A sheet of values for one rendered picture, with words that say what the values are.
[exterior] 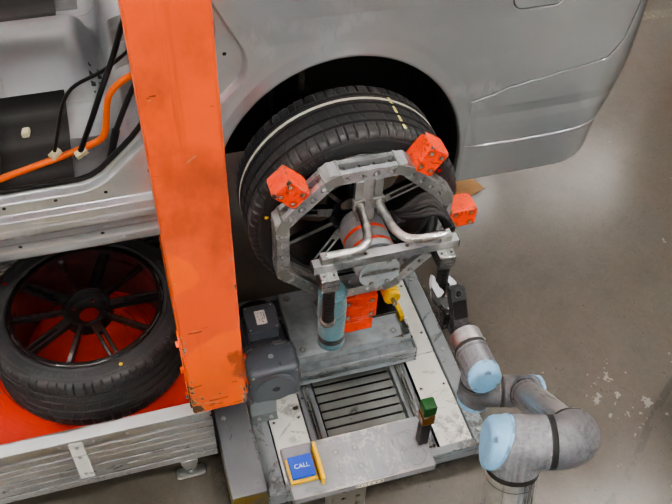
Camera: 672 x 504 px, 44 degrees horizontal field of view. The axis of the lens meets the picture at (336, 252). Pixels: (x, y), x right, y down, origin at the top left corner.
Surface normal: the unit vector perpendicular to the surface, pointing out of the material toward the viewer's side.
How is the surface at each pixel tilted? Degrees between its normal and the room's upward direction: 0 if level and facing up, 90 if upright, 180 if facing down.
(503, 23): 90
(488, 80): 90
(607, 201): 0
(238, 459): 0
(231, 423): 0
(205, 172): 90
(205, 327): 90
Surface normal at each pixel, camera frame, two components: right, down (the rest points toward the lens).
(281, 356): 0.03, -0.67
